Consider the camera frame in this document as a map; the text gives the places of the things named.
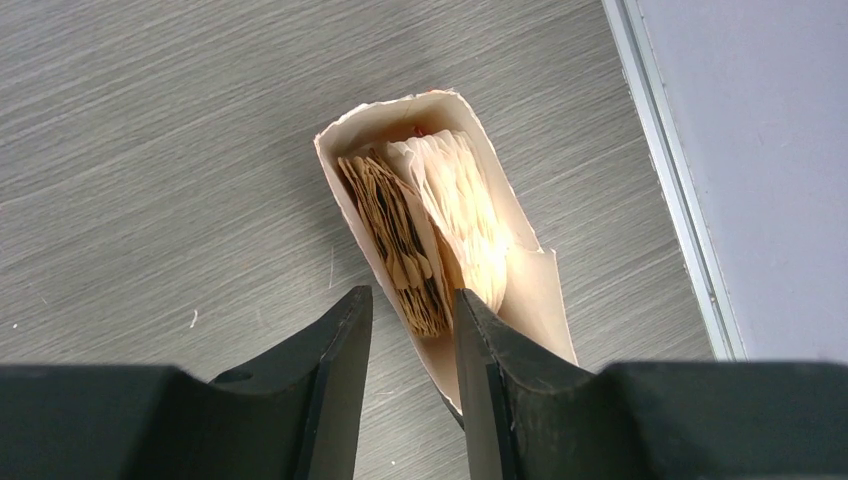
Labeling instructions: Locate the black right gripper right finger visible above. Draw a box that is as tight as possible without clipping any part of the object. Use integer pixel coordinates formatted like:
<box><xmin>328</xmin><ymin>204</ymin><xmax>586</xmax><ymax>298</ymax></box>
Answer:
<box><xmin>454</xmin><ymin>289</ymin><xmax>847</xmax><ymax>479</ymax></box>

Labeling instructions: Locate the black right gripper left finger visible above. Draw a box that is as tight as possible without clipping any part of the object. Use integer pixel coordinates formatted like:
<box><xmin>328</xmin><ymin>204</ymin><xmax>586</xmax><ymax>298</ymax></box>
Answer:
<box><xmin>1</xmin><ymin>286</ymin><xmax>373</xmax><ymax>479</ymax></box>

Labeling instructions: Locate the orange coffee filter box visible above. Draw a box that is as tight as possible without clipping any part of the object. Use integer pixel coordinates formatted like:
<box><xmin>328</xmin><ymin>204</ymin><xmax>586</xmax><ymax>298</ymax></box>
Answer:
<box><xmin>314</xmin><ymin>90</ymin><xmax>576</xmax><ymax>417</ymax></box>

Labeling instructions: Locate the brown paper filter stack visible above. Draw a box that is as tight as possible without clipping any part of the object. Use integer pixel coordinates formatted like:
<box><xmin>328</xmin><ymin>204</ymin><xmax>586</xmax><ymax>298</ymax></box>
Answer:
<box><xmin>338</xmin><ymin>150</ymin><xmax>452</xmax><ymax>338</ymax></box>

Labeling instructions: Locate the white paper filter stack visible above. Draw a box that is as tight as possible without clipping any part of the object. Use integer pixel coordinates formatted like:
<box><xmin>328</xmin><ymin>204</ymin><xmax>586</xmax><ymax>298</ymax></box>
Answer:
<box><xmin>385</xmin><ymin>130</ymin><xmax>512</xmax><ymax>312</ymax></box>

